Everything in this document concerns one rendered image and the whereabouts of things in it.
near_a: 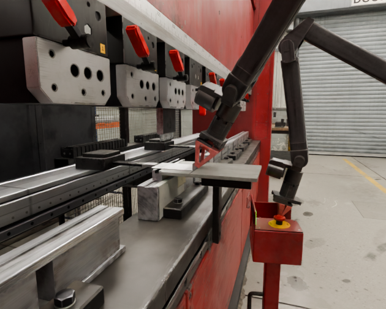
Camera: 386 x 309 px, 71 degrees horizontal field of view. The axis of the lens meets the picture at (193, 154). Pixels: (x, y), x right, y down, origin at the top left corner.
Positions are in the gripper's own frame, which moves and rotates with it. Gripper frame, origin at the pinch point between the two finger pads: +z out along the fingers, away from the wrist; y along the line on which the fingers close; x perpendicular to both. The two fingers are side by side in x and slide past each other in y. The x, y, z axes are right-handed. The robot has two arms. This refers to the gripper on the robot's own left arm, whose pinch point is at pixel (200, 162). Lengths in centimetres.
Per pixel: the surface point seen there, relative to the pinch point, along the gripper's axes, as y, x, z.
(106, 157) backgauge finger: 4.4, -26.4, 13.3
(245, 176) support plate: 6.6, 13.2, -5.2
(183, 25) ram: -5.8, -25.3, -32.1
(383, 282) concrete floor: -129, 131, 47
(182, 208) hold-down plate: 8.8, 3.0, 11.2
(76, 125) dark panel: -21, -59, 21
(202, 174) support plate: 7.5, 3.2, 0.2
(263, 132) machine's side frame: -216, 6, 5
